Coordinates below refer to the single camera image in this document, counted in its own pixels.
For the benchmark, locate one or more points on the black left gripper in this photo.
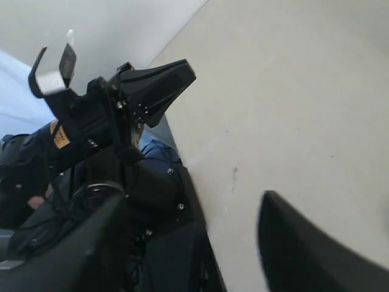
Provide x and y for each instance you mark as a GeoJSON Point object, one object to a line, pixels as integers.
{"type": "Point", "coordinates": [111, 111]}

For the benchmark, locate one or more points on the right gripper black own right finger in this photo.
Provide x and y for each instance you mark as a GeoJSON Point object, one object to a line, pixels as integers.
{"type": "Point", "coordinates": [295, 255]}

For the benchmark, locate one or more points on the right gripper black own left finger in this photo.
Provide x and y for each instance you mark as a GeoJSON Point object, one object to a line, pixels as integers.
{"type": "Point", "coordinates": [91, 258]}

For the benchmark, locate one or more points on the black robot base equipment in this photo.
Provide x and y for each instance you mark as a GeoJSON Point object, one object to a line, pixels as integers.
{"type": "Point", "coordinates": [46, 195]}

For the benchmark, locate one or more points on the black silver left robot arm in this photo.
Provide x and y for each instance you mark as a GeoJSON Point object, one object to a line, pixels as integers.
{"type": "Point", "coordinates": [89, 210]}

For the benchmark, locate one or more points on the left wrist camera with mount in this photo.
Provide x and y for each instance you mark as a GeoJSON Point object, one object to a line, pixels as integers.
{"type": "Point", "coordinates": [52, 73]}

